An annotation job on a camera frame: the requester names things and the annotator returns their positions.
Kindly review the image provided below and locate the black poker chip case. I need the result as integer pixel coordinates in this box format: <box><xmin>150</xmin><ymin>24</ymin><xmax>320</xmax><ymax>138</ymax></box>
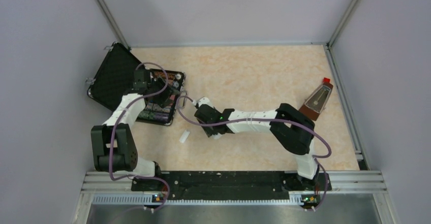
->
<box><xmin>87</xmin><ymin>42</ymin><xmax>186</xmax><ymax>126</ymax></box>

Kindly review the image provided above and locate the brown wooden metronome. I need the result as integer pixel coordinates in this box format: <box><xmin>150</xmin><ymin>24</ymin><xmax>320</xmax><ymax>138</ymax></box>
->
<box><xmin>299</xmin><ymin>77</ymin><xmax>333</xmax><ymax>121</ymax></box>

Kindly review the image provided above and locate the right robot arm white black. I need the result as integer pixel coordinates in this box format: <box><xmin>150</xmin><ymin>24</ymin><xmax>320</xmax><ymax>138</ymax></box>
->
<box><xmin>194</xmin><ymin>103</ymin><xmax>319</xmax><ymax>189</ymax></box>

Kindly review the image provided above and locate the purple poker chip stack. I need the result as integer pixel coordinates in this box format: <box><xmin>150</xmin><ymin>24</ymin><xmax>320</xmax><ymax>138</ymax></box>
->
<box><xmin>137</xmin><ymin>103</ymin><xmax>174</xmax><ymax>124</ymax></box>

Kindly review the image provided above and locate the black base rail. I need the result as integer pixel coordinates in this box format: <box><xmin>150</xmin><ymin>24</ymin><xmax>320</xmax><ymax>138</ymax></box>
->
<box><xmin>131</xmin><ymin>171</ymin><xmax>332</xmax><ymax>201</ymax></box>

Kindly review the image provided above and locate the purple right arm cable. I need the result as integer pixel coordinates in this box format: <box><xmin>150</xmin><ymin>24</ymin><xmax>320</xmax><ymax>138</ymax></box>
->
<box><xmin>175</xmin><ymin>94</ymin><xmax>332</xmax><ymax>213</ymax></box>

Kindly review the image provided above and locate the white remote control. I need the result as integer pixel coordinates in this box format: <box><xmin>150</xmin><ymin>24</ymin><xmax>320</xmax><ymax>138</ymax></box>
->
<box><xmin>212</xmin><ymin>134</ymin><xmax>223</xmax><ymax>140</ymax></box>

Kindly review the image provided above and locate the white battery cover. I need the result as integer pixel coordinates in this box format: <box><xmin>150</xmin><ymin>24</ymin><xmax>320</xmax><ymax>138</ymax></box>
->
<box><xmin>179</xmin><ymin>130</ymin><xmax>190</xmax><ymax>143</ymax></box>

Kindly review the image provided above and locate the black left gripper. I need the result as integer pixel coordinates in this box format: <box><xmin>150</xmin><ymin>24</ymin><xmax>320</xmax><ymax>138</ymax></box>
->
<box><xmin>147</xmin><ymin>76</ymin><xmax>180</xmax><ymax>108</ymax></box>

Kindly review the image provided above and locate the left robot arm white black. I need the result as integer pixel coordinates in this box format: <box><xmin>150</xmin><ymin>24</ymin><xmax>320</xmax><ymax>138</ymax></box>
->
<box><xmin>90</xmin><ymin>69</ymin><xmax>179</xmax><ymax>190</ymax></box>

